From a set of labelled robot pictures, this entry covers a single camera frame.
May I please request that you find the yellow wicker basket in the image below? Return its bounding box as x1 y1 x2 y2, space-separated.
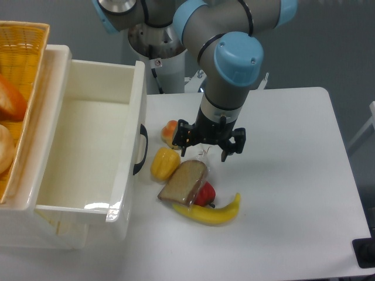
1 20 50 204

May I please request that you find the white open drawer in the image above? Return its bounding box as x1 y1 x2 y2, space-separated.
36 60 146 240

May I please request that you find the black cable on pedestal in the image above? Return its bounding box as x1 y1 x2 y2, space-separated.
151 67 164 95

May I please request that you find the yellow banana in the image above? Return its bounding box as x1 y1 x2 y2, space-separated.
172 193 241 225

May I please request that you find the white frame at right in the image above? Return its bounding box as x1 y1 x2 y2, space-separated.
346 101 374 157

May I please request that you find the yellow bell pepper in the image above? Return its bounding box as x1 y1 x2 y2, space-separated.
150 148 180 181

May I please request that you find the pale round bread roll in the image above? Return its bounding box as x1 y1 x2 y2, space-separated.
0 125 15 173

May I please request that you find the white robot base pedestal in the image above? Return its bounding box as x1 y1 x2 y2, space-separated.
128 23 186 94

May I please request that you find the orange bread loaf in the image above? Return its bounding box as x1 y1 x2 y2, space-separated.
1 74 28 121

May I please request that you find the black device at edge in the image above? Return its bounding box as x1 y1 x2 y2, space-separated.
352 238 374 269

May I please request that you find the orange pastry bun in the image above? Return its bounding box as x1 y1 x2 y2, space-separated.
161 120 180 150

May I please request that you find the red bell pepper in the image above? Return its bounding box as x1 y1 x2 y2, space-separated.
194 181 216 208

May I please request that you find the bagged brown toast slice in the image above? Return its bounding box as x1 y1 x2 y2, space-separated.
158 160 209 207

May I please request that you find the black drawer handle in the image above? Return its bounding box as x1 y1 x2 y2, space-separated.
132 124 149 175

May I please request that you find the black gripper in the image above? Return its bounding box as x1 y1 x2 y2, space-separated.
172 106 245 162

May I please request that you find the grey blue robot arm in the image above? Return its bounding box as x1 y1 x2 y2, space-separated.
93 1 298 159

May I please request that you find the white drawer cabinet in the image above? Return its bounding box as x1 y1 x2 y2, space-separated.
1 44 88 249

